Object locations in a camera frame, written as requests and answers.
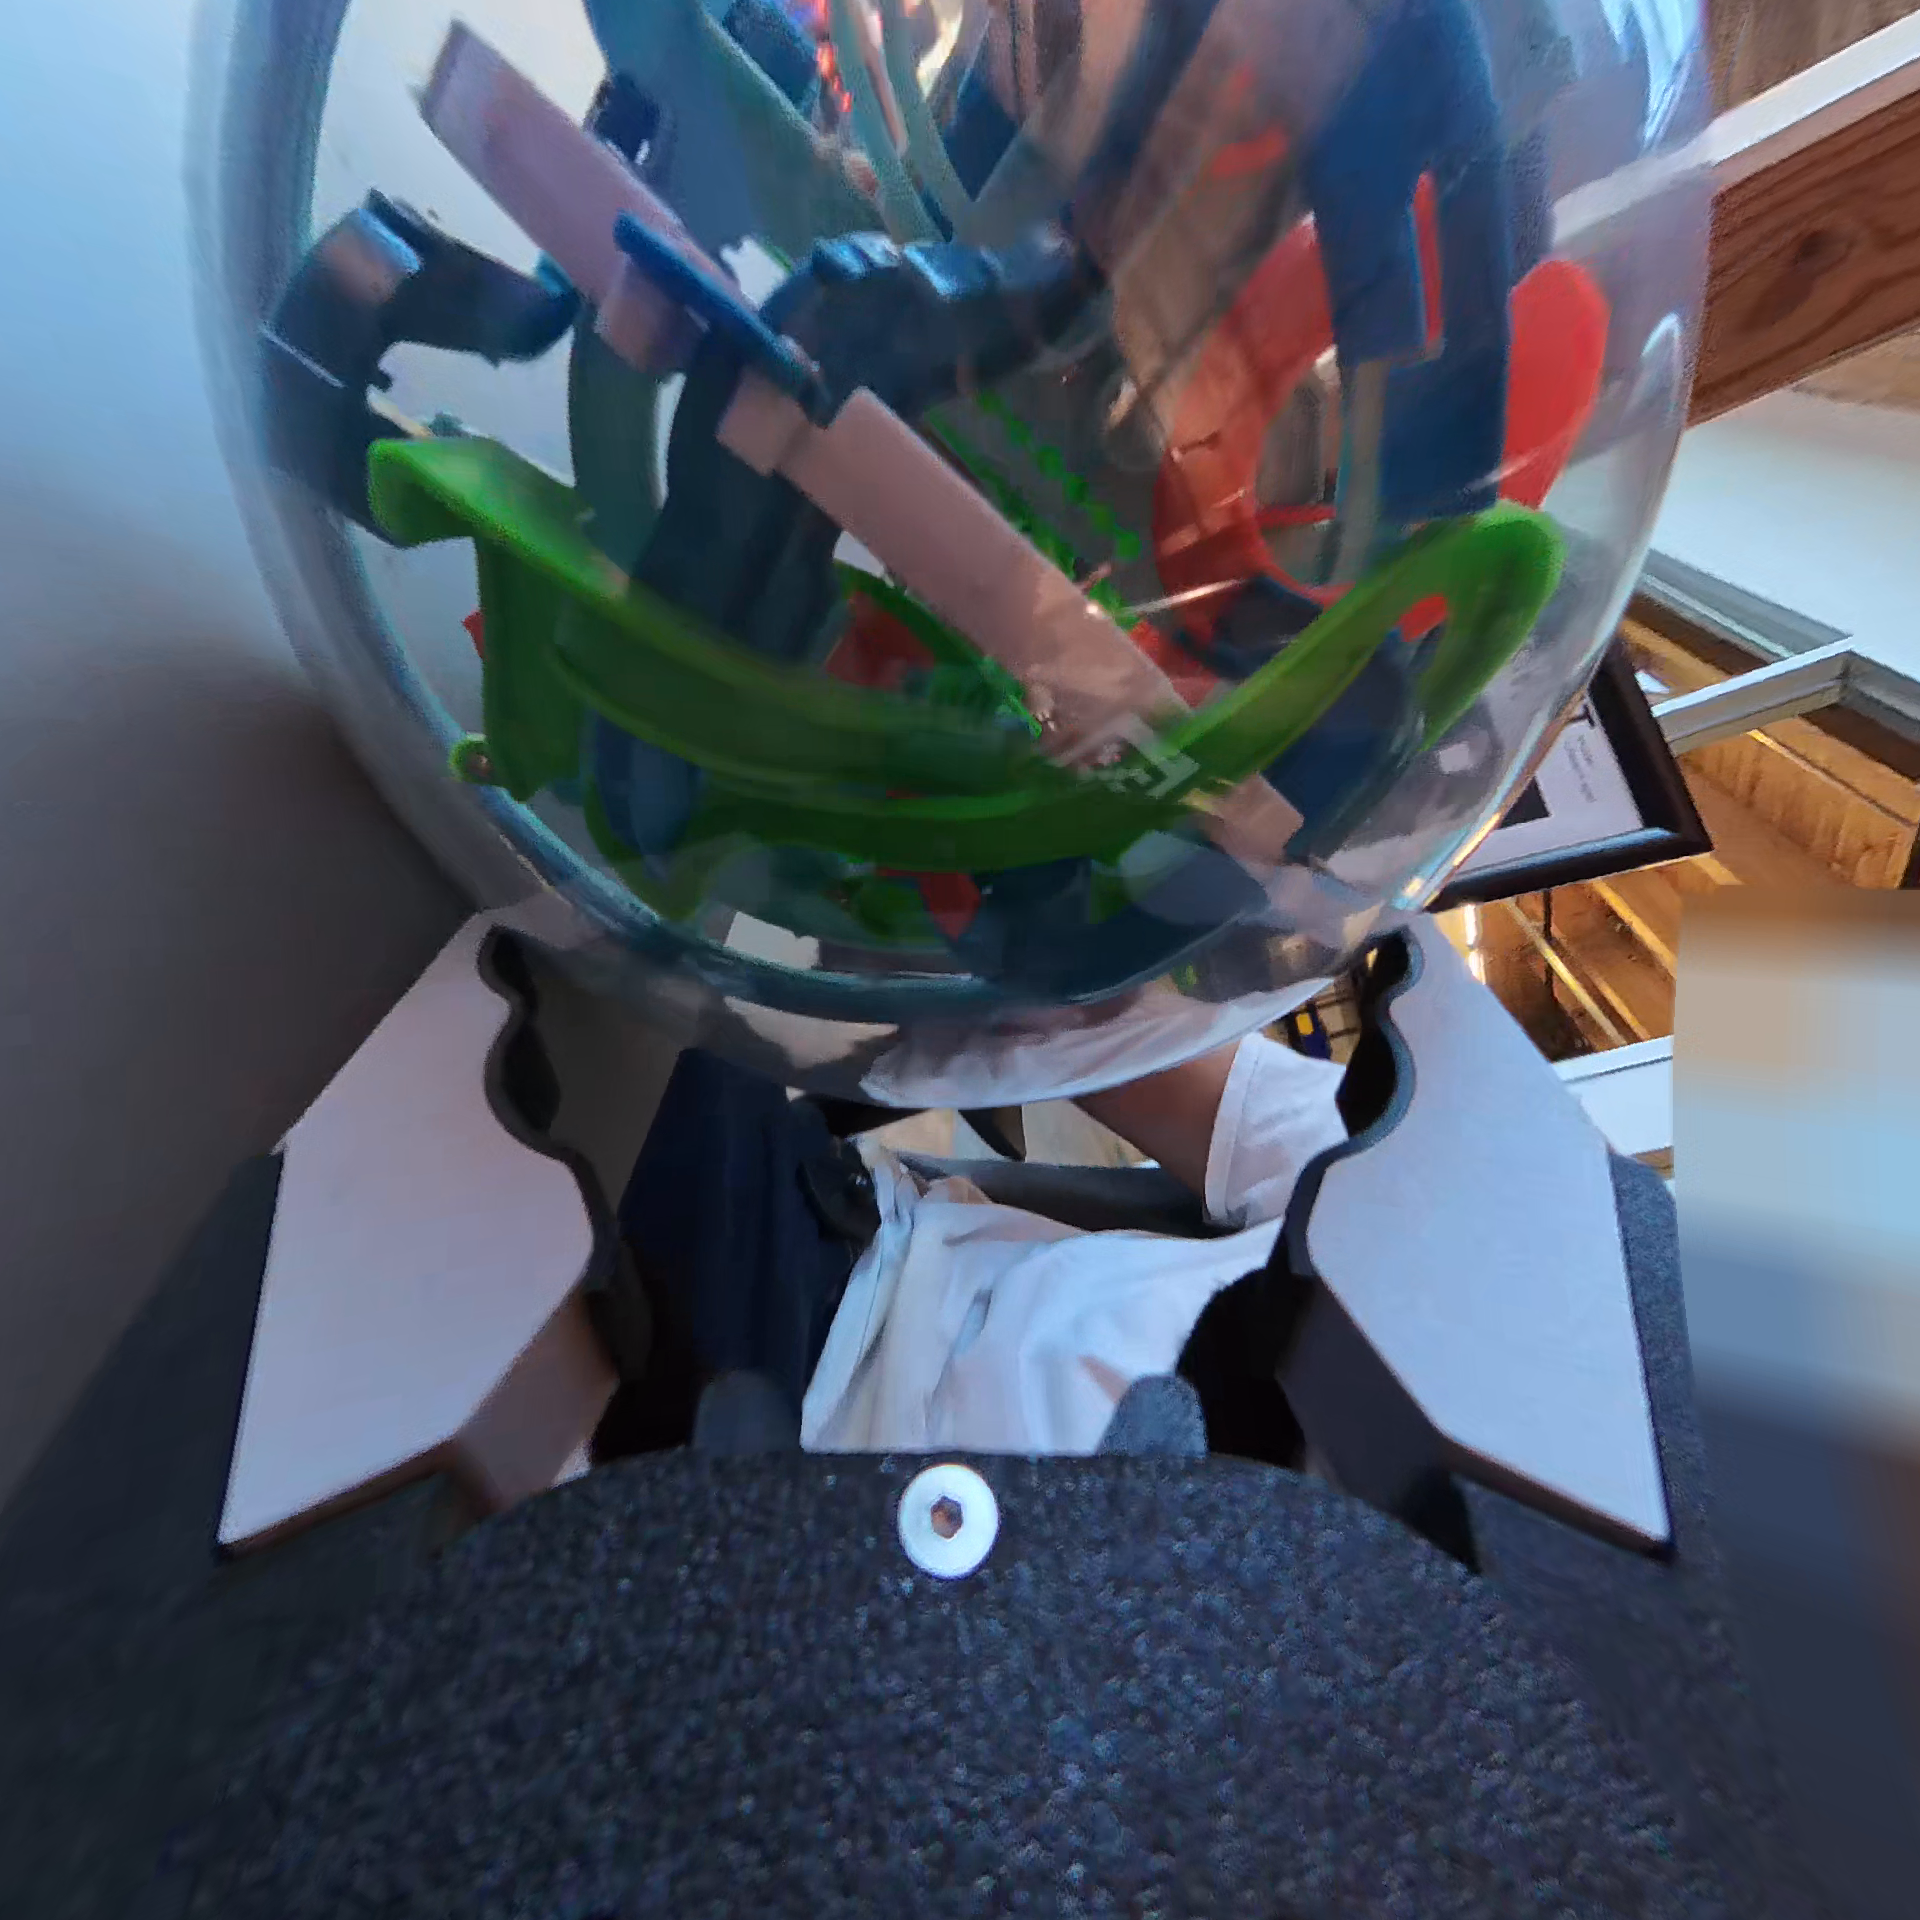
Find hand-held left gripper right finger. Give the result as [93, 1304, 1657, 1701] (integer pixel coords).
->
[1283, 921, 1672, 1555]

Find black framed marker sign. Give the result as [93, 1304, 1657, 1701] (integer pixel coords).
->
[1430, 646, 1715, 912]

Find clear plastic maze ball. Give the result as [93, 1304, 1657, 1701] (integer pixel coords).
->
[187, 0, 1721, 1113]

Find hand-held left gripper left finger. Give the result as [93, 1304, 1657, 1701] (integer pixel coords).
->
[217, 915, 623, 1555]

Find wooden post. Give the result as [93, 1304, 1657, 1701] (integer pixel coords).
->
[1687, 30, 1920, 425]

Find person's white t-shirt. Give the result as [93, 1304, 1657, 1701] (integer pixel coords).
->
[803, 1037, 1352, 1456]

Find person's right forearm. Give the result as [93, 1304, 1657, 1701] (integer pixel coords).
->
[1078, 1042, 1249, 1222]

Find person's dark blue pants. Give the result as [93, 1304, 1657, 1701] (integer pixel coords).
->
[620, 1049, 888, 1445]

